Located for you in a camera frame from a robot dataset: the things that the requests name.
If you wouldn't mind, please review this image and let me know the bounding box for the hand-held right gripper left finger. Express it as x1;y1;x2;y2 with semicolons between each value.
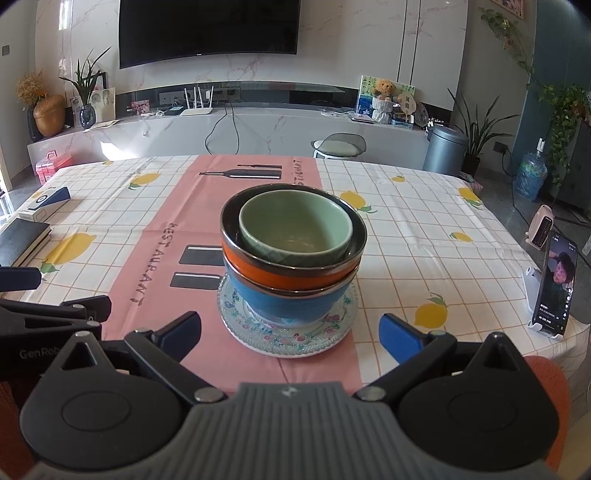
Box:
46;311;227;406

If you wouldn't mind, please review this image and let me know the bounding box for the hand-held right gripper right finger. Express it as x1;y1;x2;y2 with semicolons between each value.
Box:
355;313;532;404

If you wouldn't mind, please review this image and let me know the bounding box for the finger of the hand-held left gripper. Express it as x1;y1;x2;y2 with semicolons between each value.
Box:
0;295;113;324
0;267;42;292

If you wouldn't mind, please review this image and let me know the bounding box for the orange steel bowl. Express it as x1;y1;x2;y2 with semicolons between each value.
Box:
220;184;368;291

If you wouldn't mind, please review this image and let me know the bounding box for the blue steel bowl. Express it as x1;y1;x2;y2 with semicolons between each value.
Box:
224;261;359;326

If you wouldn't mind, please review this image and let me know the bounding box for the clear glass plate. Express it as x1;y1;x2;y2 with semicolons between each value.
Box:
217;274;359;359

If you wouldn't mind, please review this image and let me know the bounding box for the green ceramic bowl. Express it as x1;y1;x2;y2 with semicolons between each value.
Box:
238;189;354;270

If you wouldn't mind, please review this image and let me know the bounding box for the black notebook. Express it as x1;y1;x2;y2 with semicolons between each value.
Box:
0;218;52;268

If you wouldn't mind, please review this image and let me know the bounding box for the blue and white box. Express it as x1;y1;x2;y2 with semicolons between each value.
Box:
16;186;72;223

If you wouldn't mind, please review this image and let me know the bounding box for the checked lemon print tablecloth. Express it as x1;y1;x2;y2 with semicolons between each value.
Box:
0;154;591;394

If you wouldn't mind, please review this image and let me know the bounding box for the pink storage box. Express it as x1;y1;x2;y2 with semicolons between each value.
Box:
35;153;75;183

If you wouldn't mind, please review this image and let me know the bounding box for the white phone stand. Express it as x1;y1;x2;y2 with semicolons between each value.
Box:
522;268;571;343

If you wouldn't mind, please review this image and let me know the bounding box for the black vase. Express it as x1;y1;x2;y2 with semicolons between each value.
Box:
27;106;44;143

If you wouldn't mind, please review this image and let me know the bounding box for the black smartphone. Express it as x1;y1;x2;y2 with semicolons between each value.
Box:
531;231;579;337

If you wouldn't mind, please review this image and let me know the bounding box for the brown round vase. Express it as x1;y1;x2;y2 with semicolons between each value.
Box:
33;93;66;138

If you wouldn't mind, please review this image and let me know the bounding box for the pink space heater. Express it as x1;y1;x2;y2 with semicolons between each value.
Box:
526;205;556;248

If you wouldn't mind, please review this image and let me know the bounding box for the dried flower bunch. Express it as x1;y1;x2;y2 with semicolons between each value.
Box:
15;70;47;109

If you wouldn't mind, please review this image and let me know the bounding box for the sketch portrait card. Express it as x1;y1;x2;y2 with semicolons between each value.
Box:
90;87;116;124

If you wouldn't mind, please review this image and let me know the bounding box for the grey metal trash can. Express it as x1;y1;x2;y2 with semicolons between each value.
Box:
422;124;469;177

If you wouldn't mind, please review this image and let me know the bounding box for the white rolling stool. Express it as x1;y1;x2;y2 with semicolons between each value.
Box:
311;133;368;160

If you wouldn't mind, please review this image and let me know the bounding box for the long leaf green plant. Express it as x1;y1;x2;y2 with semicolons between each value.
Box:
58;46;112;108

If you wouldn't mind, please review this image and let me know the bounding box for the blue water jug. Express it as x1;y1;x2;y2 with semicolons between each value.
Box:
515;141;550;202

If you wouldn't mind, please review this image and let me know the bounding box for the tall potted plant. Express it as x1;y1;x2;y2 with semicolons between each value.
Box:
448;88;509;178

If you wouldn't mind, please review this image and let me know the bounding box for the white router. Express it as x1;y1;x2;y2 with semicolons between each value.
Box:
180;85;215;116

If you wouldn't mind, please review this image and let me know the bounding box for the white marble tv cabinet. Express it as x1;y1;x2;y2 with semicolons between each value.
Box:
27;80;432;171

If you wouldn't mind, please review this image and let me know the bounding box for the round paper fan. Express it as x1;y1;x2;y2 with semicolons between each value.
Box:
399;90;419;123

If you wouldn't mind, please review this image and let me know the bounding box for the dark cabinet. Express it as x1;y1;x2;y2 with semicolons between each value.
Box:
558;120;591;217

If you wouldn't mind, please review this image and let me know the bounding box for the green and blue painting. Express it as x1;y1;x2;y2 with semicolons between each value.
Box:
358;75;416;116

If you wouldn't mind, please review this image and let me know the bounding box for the green ivy plant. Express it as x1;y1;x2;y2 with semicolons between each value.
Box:
538;83;591;185

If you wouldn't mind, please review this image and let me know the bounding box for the black television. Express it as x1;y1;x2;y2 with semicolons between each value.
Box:
119;0;301;70

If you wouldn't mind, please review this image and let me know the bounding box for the hanging vine plant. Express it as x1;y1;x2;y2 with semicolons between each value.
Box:
478;7;537;89

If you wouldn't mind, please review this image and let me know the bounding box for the black cable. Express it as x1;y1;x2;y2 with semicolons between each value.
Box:
204;99;241;155

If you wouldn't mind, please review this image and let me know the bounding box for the framed wall picture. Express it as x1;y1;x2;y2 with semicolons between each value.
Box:
489;0;525;19

